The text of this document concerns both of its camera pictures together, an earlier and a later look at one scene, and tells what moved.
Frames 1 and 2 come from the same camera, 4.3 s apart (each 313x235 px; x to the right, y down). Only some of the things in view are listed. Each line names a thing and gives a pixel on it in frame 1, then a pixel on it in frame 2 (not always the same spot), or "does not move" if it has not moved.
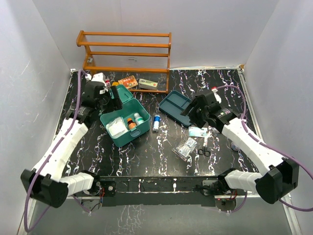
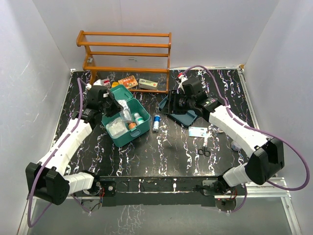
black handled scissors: [206, 152] does not move
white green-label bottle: [138, 119] does not move
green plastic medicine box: [124, 125] does not move
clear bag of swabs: [184, 150] -> [125, 113]
